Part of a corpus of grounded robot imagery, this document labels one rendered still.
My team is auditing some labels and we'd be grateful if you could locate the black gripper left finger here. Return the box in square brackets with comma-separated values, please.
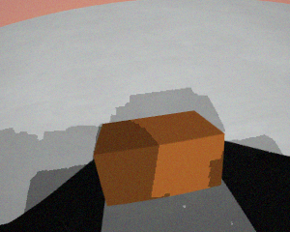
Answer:
[0, 159, 105, 232]

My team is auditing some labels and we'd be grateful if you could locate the orange block with black square face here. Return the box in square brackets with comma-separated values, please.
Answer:
[94, 111, 225, 206]

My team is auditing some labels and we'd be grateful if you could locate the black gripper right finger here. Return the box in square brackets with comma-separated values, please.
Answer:
[222, 140, 290, 232]

